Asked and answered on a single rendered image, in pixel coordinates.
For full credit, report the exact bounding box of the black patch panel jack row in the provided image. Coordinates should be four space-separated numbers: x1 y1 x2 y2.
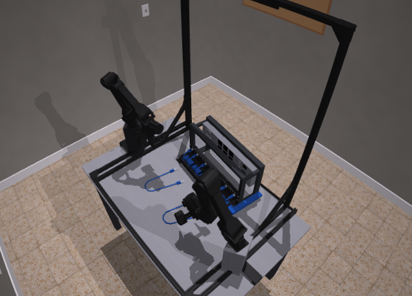
194 146 238 194

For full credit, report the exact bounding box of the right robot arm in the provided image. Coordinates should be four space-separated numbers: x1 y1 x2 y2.
100 72 164 143

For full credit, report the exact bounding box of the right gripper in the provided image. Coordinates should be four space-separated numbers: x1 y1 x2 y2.
138 125 163 149

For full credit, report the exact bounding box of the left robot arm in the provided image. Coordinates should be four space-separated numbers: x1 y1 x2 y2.
182 169 249 252

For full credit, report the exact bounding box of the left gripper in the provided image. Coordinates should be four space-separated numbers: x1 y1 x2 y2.
174 210 195 225

